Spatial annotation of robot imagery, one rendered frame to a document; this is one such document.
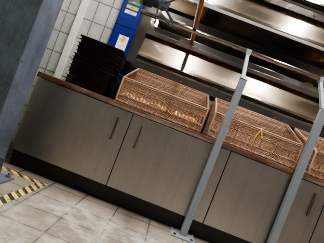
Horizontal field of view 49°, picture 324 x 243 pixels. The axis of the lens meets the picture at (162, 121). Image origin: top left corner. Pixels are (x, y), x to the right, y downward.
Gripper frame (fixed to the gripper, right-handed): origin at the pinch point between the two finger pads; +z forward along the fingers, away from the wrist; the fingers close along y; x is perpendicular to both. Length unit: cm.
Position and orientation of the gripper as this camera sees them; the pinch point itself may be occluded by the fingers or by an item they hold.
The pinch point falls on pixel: (187, 12)
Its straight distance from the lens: 212.5
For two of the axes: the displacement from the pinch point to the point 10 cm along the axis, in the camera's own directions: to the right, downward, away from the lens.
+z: 9.3, 3.6, -0.3
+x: -0.3, 0.1, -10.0
